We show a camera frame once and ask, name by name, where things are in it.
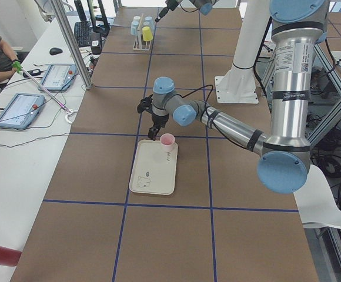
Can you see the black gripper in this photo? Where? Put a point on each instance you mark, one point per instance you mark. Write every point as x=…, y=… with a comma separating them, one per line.
x=159, y=120
x=170, y=4

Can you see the pink plastic cup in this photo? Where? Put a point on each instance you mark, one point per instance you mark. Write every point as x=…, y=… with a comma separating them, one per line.
x=167, y=141

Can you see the light blue plastic cup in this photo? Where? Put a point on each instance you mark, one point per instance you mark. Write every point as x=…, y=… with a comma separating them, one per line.
x=134, y=28
x=149, y=22

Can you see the yellow plastic cup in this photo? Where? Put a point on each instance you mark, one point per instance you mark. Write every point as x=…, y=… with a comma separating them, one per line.
x=147, y=34

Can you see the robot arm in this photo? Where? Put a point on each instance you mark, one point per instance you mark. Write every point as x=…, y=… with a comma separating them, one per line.
x=203, y=6
x=296, y=28

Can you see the beige plastic tray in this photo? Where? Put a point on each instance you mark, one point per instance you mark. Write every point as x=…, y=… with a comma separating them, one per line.
x=154, y=170

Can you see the black keyboard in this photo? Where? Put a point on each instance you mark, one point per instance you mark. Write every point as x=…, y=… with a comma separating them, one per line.
x=82, y=31

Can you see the far teach pendant tablet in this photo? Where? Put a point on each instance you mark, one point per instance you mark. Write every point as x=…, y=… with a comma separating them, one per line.
x=59, y=77

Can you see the teach pendant tablet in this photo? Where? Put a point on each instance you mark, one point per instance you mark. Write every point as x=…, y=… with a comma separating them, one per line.
x=21, y=111
x=59, y=77

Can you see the black computer mouse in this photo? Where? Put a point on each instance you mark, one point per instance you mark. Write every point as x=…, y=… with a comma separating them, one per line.
x=55, y=51

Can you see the near teach pendant tablet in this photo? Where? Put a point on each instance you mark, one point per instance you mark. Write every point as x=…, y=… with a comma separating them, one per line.
x=21, y=111

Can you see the metal reacher grabber stick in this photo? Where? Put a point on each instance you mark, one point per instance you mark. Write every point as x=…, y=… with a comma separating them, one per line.
x=68, y=112

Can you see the white wire cup rack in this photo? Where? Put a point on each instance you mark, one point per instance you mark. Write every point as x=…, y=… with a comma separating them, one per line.
x=139, y=44

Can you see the aluminium frame post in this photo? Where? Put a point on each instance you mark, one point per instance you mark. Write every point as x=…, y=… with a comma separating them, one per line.
x=71, y=43

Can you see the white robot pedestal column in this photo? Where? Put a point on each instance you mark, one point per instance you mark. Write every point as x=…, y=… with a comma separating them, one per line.
x=238, y=85

